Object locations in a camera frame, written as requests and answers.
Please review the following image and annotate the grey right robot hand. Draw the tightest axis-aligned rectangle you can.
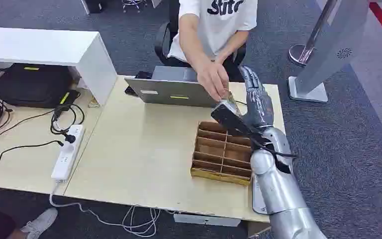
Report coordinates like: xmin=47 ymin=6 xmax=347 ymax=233
xmin=238 ymin=65 xmax=275 ymax=130

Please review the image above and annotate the printed card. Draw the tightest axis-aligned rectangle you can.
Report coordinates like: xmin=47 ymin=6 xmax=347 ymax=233
xmin=218 ymin=92 xmax=242 ymax=116

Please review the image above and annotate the person's right hand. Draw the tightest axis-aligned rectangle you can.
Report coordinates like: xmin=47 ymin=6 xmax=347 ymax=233
xmin=195 ymin=60 xmax=230 ymax=102

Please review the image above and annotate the wooden compartment card box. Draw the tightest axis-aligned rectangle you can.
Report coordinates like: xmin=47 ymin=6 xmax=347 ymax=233
xmin=191 ymin=121 xmax=255 ymax=187

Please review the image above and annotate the grey kiosk stand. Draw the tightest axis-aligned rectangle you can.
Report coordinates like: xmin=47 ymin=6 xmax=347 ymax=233
xmin=287 ymin=0 xmax=370 ymax=103

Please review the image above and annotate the person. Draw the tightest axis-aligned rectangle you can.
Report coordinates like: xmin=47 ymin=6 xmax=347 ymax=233
xmin=167 ymin=0 xmax=258 ymax=102

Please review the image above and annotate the grey laptop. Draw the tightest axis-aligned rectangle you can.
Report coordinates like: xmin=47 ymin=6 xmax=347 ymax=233
xmin=124 ymin=65 xmax=225 ymax=109

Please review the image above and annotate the black office chair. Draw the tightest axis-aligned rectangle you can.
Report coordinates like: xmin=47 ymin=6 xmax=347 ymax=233
xmin=154 ymin=0 xmax=247 ymax=68

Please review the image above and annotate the black phone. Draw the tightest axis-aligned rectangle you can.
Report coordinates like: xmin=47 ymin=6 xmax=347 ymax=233
xmin=124 ymin=70 xmax=153 ymax=97

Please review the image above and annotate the pale wooden desk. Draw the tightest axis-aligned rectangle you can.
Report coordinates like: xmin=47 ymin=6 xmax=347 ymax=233
xmin=0 ymin=61 xmax=103 ymax=196
xmin=63 ymin=75 xmax=287 ymax=224

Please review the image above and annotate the chrome chair base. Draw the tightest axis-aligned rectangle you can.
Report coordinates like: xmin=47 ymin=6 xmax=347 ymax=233
xmin=121 ymin=0 xmax=148 ymax=13

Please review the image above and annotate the black power adapter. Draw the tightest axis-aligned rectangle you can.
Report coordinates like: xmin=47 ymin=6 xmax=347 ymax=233
xmin=54 ymin=89 xmax=80 ymax=116

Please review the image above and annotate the white power strip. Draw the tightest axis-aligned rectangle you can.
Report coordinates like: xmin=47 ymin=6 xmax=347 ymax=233
xmin=51 ymin=124 xmax=85 ymax=183

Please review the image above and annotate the white desk shelf riser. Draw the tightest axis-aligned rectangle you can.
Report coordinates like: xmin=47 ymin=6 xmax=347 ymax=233
xmin=0 ymin=27 xmax=118 ymax=107

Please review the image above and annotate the large black box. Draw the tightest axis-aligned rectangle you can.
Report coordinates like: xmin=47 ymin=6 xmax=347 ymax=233
xmin=0 ymin=63 xmax=74 ymax=109

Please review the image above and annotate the white shoe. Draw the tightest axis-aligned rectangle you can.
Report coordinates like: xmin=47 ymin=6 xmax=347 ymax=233
xmin=19 ymin=207 xmax=59 ymax=239

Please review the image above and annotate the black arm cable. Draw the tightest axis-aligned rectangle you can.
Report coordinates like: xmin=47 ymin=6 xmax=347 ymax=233
xmin=250 ymin=131 xmax=298 ymax=160

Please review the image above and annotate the chrome stanchion post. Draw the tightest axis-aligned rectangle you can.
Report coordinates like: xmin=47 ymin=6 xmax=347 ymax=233
xmin=288 ymin=0 xmax=339 ymax=67

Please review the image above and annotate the grey under-desk bracket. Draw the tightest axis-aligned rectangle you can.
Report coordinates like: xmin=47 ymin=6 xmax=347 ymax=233
xmin=173 ymin=213 xmax=241 ymax=228

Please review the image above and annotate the looped black cable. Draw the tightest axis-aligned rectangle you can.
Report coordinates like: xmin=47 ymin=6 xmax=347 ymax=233
xmin=50 ymin=103 xmax=86 ymax=136

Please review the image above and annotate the white power strip cable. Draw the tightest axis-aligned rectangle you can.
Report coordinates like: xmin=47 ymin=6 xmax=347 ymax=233
xmin=49 ymin=182 xmax=163 ymax=239

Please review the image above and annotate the long black cable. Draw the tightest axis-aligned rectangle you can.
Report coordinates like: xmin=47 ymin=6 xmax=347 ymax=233
xmin=0 ymin=109 xmax=64 ymax=166

